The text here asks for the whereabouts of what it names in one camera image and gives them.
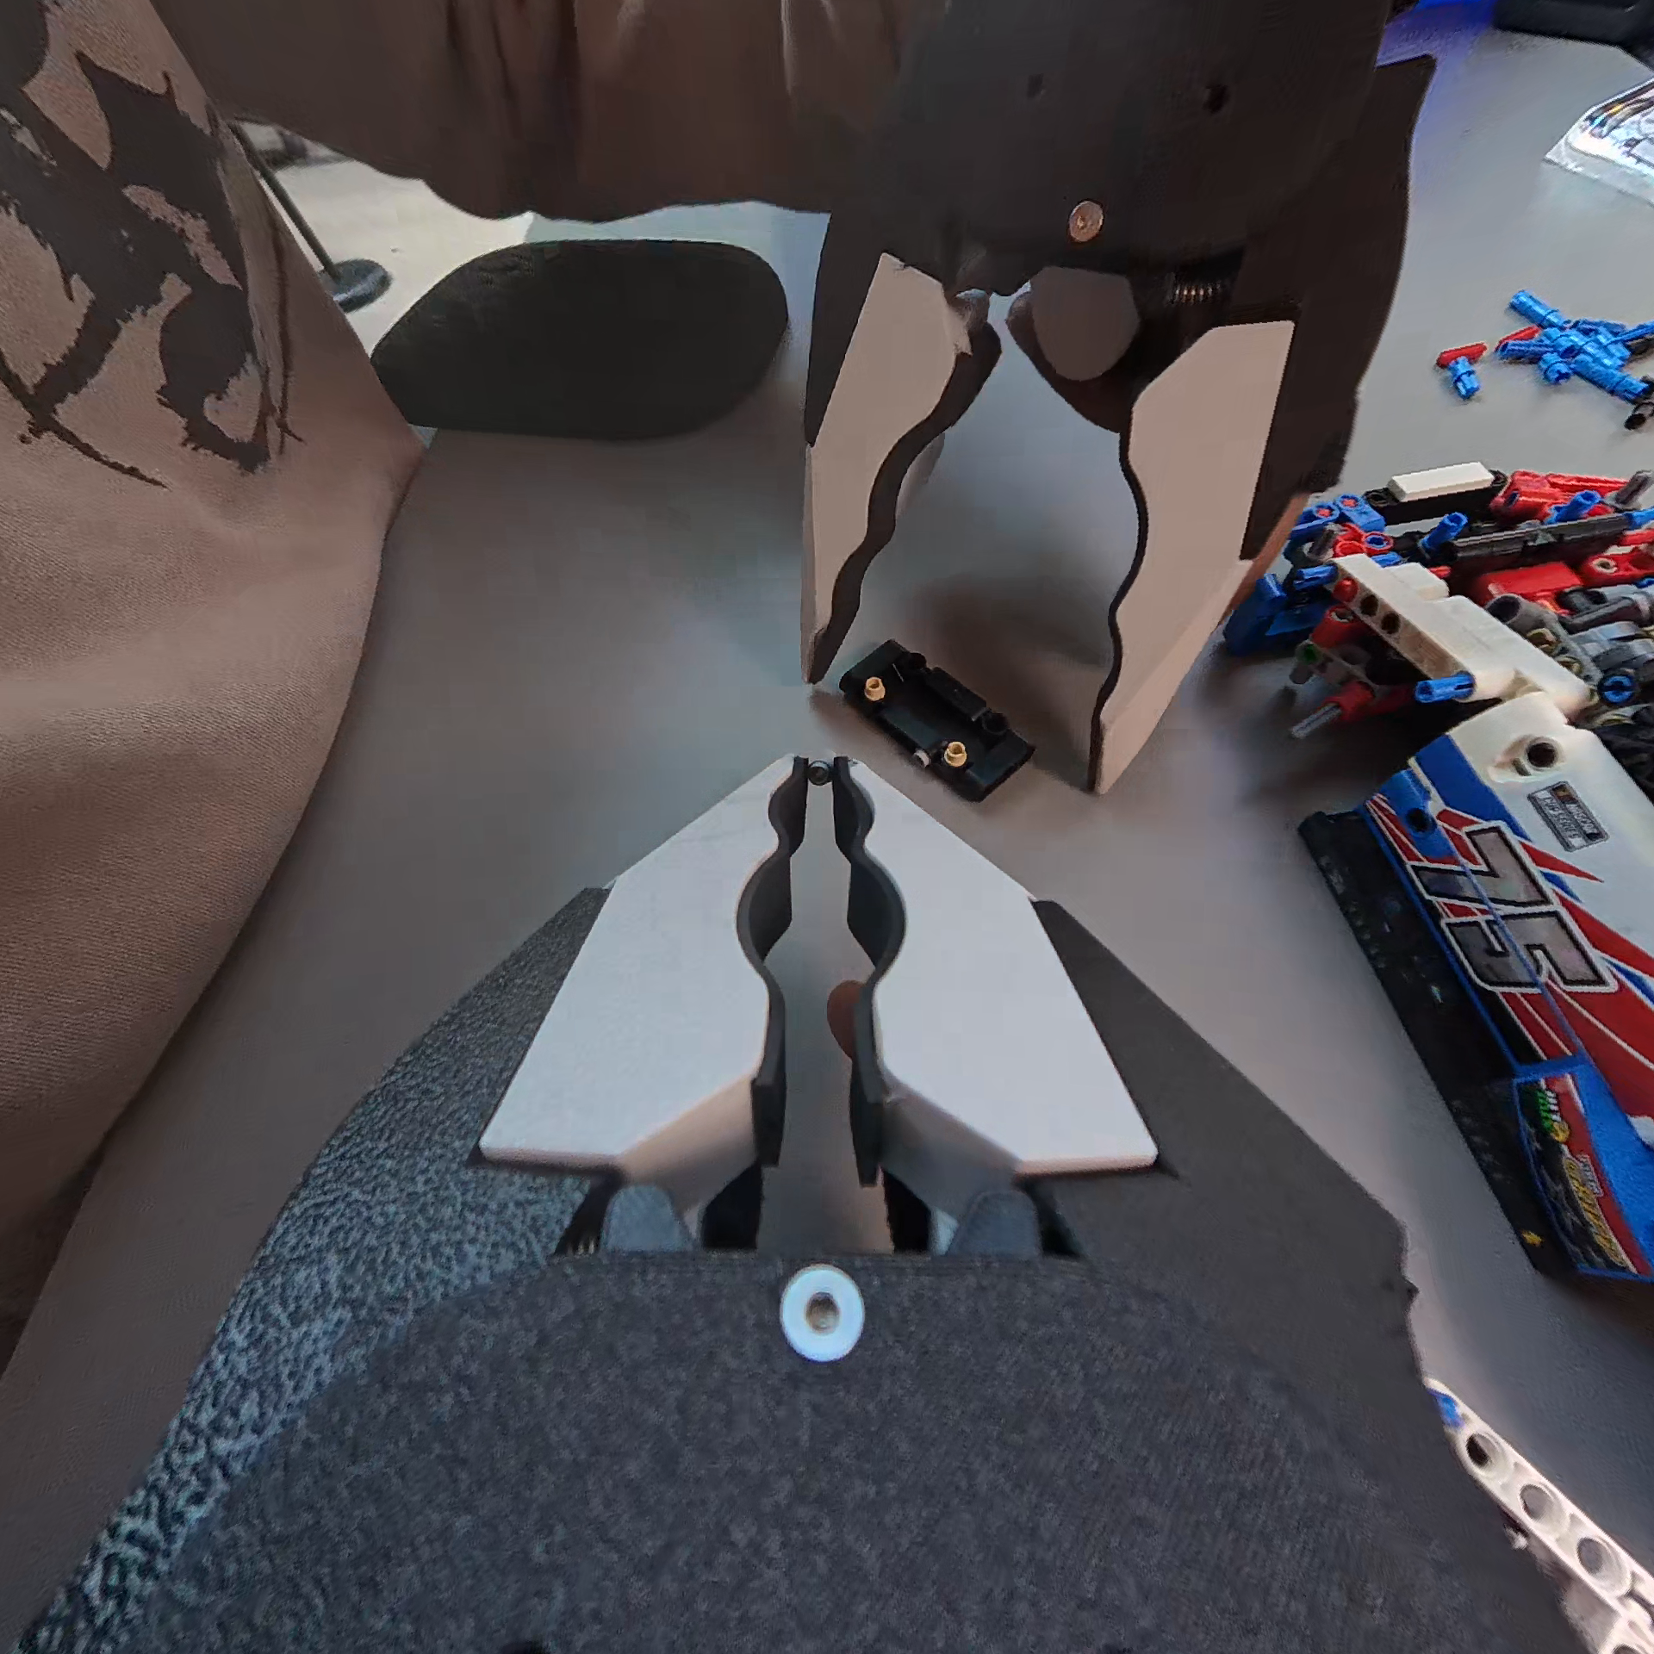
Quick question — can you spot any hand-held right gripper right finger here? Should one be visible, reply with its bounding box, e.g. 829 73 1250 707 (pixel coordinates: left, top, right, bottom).
827 754 1161 1228

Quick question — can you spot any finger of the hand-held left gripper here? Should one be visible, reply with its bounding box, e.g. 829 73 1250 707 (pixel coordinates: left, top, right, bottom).
799 253 1007 688
1089 318 1296 797

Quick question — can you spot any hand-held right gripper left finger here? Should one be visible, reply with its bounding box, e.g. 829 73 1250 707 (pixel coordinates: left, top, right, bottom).
478 754 813 1224

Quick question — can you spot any black brick assembly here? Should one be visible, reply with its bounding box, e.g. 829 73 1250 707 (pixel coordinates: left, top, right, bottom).
838 641 1036 803

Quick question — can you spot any holographic sticker sheet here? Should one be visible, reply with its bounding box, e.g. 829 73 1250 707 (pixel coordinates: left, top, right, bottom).
1545 85 1654 210

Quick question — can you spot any person's left forearm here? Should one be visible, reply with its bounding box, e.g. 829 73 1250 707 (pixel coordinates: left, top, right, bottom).
155 0 946 222

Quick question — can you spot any black padded cushion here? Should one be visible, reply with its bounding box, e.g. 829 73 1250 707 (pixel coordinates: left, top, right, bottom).
371 239 793 445

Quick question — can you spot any pile of blue brick pins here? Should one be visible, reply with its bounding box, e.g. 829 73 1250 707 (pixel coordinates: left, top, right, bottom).
1500 290 1654 410

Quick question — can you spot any toy brick race car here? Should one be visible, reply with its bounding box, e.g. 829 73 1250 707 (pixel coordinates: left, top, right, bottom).
1222 468 1654 1281

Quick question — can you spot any black rod with round base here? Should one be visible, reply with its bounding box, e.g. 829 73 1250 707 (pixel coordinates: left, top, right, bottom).
234 122 390 308

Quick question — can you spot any white curved brick panel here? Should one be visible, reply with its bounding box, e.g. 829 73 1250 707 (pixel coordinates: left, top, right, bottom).
1426 1381 1654 1654

